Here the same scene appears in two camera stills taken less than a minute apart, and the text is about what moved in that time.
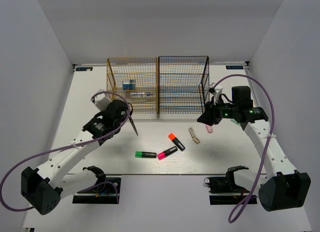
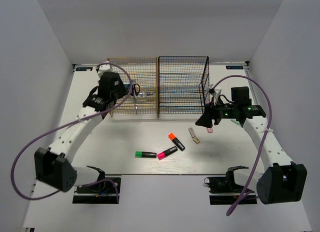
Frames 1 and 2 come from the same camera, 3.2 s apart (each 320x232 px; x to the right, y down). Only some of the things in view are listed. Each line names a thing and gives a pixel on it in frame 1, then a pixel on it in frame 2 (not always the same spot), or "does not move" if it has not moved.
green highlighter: x=142 y=154 does not move
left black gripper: x=102 y=113 to x=123 y=91
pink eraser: x=209 y=128 does not move
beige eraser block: x=196 y=140 does not move
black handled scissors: x=133 y=125 to x=135 y=90
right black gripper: x=210 y=115 does not move
